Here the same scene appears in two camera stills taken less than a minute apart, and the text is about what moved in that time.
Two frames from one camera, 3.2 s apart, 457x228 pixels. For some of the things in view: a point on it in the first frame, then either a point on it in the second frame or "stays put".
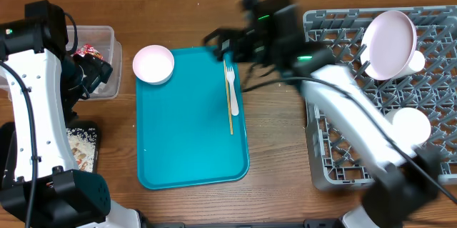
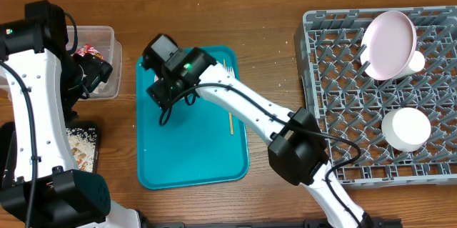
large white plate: x=388 y=45 stays put
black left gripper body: x=87 y=73 stays put
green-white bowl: x=409 y=125 stays put
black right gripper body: x=224 y=43 -> x=157 y=93
